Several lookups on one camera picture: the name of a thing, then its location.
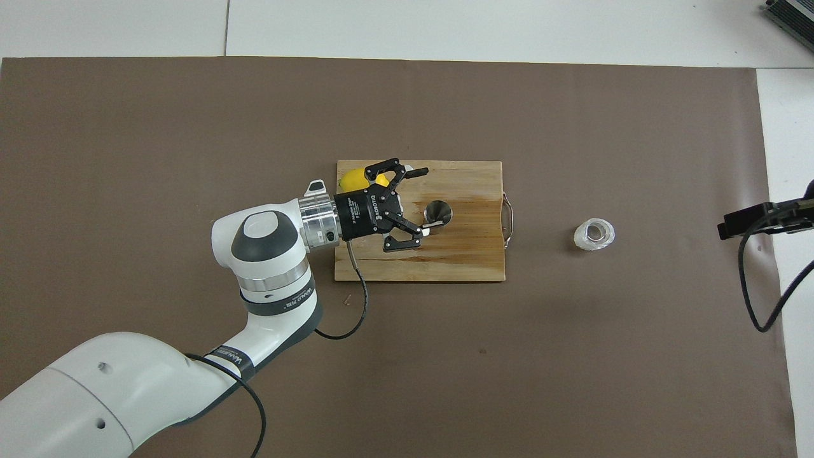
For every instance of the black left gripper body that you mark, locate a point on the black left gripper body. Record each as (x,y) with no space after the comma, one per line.
(365,213)

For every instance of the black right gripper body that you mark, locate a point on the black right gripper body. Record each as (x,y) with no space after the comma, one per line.
(811,191)

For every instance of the steel double jigger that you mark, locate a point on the steel double jigger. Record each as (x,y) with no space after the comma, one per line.
(439,211)

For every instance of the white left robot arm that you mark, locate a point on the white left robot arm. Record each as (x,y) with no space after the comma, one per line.
(95,394)

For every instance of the yellow lemon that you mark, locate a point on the yellow lemon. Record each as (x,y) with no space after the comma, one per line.
(351,180)

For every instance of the wooden cutting board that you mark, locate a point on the wooden cutting board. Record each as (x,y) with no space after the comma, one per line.
(458,254)

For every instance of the grey ribbed device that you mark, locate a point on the grey ribbed device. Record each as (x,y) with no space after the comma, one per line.
(795,16)

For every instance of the brown table mat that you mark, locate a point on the brown table mat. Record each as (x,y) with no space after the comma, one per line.
(509,381)

